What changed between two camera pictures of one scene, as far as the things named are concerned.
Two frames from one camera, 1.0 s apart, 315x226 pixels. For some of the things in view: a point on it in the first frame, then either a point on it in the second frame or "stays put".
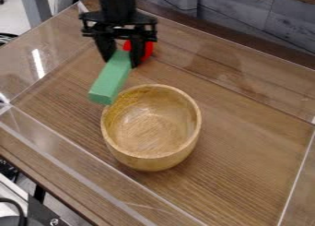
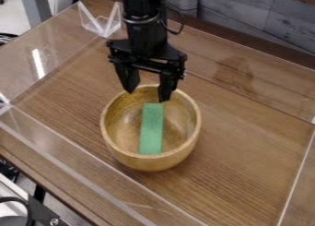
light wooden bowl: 149,124 stays put
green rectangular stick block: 110,78 → 151,128
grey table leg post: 36,5 stays put
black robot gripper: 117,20 → 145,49
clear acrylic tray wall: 200,130 stays put
